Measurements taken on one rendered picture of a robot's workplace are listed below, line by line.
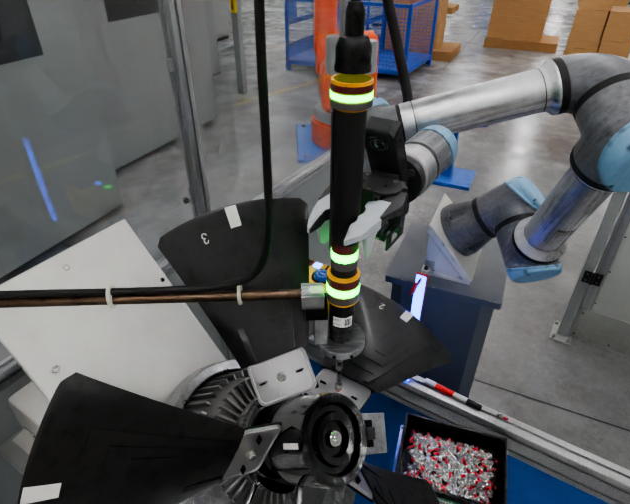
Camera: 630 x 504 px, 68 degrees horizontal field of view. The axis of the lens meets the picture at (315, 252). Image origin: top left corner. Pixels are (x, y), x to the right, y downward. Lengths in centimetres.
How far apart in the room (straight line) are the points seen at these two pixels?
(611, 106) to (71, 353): 90
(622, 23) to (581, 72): 708
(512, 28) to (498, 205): 855
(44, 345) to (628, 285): 238
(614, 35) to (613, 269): 573
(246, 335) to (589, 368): 222
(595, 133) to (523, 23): 885
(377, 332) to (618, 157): 47
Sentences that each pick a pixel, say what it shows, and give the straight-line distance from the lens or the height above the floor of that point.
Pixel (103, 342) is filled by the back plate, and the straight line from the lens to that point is 82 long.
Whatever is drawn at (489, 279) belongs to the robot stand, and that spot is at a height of 100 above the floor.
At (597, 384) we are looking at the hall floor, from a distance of 267.
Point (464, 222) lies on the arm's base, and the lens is 127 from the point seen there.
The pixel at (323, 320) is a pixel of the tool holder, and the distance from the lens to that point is 63.
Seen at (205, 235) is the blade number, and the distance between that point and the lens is 69.
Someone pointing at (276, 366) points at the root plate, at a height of 126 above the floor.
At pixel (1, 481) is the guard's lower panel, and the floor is 72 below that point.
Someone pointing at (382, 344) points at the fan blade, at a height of 118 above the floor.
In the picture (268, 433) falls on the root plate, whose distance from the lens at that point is 65.
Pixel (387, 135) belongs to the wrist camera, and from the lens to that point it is 58.
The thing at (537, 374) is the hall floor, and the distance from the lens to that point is 258.
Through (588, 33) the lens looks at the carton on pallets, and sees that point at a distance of 799.
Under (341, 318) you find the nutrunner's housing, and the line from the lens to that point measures 63.
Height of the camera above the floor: 178
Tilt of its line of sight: 35 degrees down
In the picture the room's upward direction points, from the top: straight up
